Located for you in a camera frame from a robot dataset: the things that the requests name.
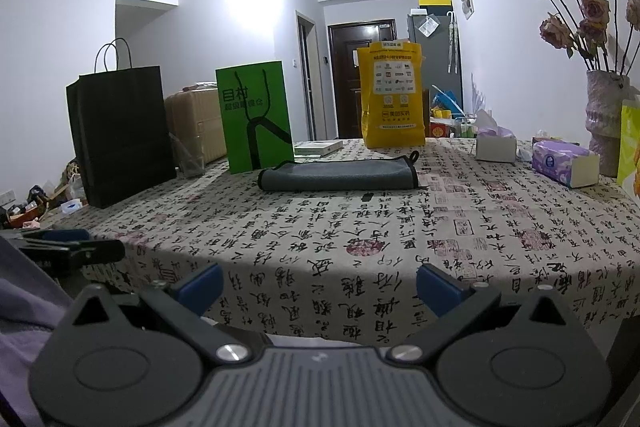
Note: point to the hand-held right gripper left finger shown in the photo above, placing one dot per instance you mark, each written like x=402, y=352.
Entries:
x=200, y=288

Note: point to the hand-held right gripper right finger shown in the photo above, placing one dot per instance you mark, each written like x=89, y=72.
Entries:
x=436, y=289

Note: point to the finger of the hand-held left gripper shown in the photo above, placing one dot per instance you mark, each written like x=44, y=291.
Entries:
x=95, y=251
x=60, y=235

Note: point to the grey towel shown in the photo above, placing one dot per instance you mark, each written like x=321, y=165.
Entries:
x=340, y=174

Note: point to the pile of floor clutter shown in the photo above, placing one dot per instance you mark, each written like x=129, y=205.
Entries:
x=40, y=199

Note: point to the person's purple clothing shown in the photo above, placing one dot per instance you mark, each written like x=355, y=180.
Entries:
x=25, y=332

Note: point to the printed calligraphy tablecloth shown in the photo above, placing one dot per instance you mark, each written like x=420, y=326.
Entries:
x=350, y=237

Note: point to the black paper bag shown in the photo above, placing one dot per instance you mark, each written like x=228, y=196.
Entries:
x=120, y=137

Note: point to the clear plastic bag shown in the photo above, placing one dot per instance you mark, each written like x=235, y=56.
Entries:
x=186, y=157

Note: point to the white tissue box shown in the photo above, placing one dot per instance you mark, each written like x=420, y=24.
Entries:
x=495, y=148

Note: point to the beige suitcase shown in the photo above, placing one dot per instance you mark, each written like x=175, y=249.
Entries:
x=192, y=124

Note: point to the green paper bag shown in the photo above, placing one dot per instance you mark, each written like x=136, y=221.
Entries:
x=257, y=117

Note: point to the purple tissue pack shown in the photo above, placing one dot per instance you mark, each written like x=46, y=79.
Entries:
x=565, y=163

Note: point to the flat white box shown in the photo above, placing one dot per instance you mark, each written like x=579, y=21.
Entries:
x=318, y=148

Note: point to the blue plastic bag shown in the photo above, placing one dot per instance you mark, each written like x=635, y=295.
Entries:
x=445, y=99

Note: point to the yellow plastic bag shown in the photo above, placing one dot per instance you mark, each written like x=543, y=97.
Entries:
x=392, y=94

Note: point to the dark wooden door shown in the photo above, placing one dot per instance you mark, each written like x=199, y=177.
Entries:
x=350, y=77

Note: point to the grey refrigerator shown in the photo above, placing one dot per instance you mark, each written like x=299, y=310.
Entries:
x=435, y=52

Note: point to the grey textured vase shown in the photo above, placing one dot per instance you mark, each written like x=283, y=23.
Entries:
x=606, y=122

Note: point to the yellow-green bag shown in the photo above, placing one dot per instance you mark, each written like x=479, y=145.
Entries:
x=630, y=147

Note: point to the white folded umbrella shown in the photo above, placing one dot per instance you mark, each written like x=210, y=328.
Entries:
x=453, y=44

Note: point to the yellow box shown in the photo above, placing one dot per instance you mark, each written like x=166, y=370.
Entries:
x=434, y=2

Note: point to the dried pink roses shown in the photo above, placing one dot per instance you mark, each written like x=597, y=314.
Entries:
x=592, y=14

